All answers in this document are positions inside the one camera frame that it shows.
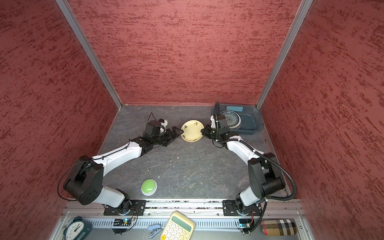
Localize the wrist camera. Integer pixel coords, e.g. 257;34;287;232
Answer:
159;119;168;129
210;116;216;129

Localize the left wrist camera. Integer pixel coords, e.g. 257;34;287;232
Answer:
159;119;168;129

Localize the blue stapler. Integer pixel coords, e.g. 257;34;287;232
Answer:
147;224;162;239

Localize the black corrugated cable conduit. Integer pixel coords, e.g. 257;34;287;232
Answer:
214;101;298;202

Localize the plaid checked pouch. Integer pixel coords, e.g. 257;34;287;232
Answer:
261;219;298;236

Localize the teal alarm clock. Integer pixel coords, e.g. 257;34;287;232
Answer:
64;216;92;240

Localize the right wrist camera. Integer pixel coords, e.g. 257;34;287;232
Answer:
210;116;216;129

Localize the translucent blue plastic bin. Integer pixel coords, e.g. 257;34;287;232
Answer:
219;103;264;135

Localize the aluminium corner post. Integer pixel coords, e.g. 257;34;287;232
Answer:
56;0;124;110
256;0;313;109

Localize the aluminium right corner post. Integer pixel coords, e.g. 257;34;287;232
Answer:
256;0;313;109

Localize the aluminium left corner post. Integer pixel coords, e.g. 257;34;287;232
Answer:
56;0;124;110

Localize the beige plate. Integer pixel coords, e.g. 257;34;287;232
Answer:
182;120;204;143

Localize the light blue bin label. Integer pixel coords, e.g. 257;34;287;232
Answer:
227;106;243;112

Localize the yellow calculator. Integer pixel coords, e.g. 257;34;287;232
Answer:
161;211;196;240

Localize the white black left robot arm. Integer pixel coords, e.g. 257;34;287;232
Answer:
63;119;184;215

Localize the green push button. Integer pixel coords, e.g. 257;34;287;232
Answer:
141;179;158;196

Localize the blue floral porcelain plate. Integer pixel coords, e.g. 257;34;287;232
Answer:
220;110;242;129

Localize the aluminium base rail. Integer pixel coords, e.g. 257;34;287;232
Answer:
61;199;307;231

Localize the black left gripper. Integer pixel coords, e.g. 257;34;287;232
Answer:
152;126;184;146

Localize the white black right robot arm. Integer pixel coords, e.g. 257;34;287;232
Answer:
201;115;290;215

